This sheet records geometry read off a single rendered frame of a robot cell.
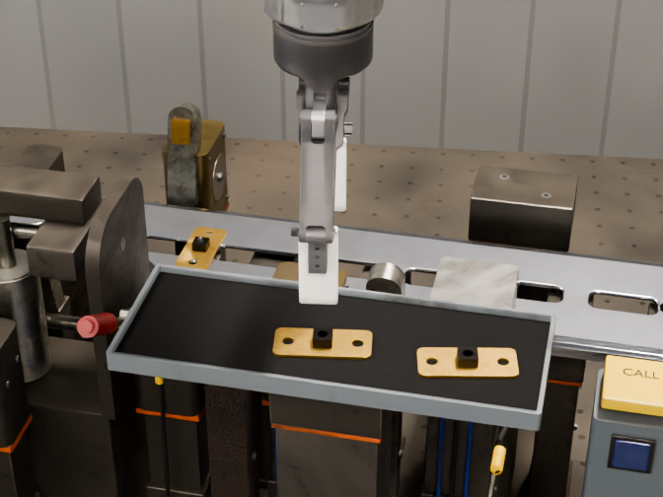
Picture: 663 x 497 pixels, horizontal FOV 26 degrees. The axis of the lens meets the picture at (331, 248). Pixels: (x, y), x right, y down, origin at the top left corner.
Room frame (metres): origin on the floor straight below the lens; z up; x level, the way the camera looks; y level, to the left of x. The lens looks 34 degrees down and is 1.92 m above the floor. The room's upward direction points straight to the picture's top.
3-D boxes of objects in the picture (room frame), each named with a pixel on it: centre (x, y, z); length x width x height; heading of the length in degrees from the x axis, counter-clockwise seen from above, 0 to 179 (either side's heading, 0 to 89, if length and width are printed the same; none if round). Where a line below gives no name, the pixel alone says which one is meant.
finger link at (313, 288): (0.91, 0.01, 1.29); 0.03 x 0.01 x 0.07; 87
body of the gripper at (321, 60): (0.98, 0.01, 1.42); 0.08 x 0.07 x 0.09; 177
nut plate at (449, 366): (0.95, -0.11, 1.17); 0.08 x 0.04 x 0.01; 89
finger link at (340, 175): (1.05, 0.00, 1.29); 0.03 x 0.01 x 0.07; 87
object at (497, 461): (1.05, -0.17, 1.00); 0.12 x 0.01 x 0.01; 168
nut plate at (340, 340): (0.98, 0.01, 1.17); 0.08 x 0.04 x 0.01; 87
